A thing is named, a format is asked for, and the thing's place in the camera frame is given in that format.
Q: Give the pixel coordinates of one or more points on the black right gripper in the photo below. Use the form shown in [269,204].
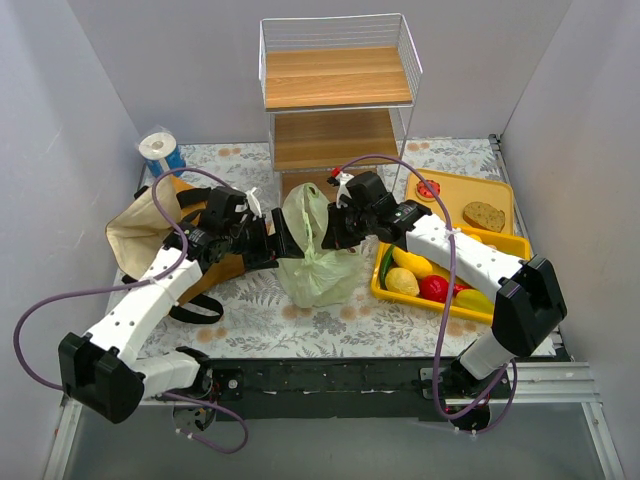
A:
[338,227]

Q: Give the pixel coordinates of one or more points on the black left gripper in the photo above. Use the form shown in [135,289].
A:
[270,240]

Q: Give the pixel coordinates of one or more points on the light green plastic bag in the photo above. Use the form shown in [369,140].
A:
[321,277]

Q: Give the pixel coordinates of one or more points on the yellow toy lemon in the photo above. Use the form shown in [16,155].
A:
[402,281]

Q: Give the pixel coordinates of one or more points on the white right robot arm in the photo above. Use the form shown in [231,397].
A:
[527,299]

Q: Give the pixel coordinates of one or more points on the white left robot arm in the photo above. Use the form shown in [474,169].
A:
[102,370]

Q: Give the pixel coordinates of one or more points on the dark green toy chili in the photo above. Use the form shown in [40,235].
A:
[385,266]

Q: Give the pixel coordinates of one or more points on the floral patterned table mat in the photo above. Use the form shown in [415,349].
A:
[261,321]

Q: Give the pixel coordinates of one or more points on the red toy donut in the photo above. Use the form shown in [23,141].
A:
[427,191]

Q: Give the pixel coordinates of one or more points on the red toy pepper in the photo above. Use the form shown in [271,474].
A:
[434,288]

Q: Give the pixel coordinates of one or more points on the yellow flat tray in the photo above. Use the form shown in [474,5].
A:
[456,191]

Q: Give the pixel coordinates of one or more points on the yellow red toy mango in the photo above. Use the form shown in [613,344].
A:
[474,300]

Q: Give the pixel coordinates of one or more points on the brown bread slice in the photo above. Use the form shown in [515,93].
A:
[484,216]

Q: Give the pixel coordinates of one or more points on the blue wrapped toilet paper roll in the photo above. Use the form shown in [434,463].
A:
[160,151]

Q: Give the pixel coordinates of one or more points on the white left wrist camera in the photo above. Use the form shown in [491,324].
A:
[253,202]

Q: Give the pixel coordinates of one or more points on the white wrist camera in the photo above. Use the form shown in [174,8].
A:
[340,179]
[253,202]

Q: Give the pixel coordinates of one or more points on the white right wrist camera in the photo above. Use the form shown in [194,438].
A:
[340,179]

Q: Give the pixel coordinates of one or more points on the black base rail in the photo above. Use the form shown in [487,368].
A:
[337,387]

